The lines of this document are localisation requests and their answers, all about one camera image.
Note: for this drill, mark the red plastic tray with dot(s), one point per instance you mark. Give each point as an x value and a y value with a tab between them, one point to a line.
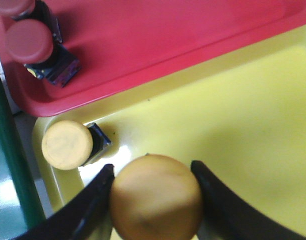
125	43

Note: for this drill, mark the red mushroom push button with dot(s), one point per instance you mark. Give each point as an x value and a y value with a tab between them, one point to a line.
30	43
32	9

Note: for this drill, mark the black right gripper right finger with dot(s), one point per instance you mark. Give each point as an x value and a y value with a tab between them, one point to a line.
230	216

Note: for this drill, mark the green conveyor belt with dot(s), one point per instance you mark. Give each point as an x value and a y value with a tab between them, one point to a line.
20	206

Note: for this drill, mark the yellow plastic tray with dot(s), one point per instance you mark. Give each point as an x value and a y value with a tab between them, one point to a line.
243	114

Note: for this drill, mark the yellow mushroom push button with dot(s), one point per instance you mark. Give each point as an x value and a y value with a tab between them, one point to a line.
69	144
156	197

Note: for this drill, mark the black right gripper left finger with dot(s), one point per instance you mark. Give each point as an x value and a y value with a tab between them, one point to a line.
78	218

